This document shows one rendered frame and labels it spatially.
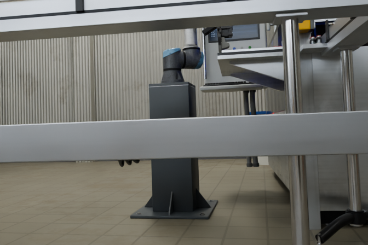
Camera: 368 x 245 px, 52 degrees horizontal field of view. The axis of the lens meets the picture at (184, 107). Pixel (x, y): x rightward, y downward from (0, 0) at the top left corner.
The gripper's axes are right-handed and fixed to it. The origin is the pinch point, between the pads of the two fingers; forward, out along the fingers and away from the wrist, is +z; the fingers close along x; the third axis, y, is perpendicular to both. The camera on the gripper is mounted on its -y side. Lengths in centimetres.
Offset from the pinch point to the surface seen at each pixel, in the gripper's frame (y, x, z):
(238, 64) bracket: 9.8, -2.6, 7.4
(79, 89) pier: -238, 370, -24
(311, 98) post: 44, -13, 28
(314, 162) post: 44, -13, 59
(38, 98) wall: -320, 388, -15
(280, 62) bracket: 31.7, -2.7, 7.5
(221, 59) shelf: 1.1, -10.7, 5.6
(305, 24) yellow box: 41.6, -21.8, -6.5
